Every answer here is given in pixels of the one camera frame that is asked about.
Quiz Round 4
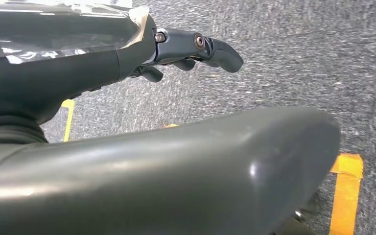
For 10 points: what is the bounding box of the yellow floor tape square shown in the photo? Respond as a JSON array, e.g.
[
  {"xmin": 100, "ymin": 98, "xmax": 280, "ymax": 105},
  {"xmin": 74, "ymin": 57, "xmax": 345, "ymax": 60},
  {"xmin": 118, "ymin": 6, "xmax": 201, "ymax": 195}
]
[{"xmin": 61, "ymin": 98, "xmax": 364, "ymax": 235}]

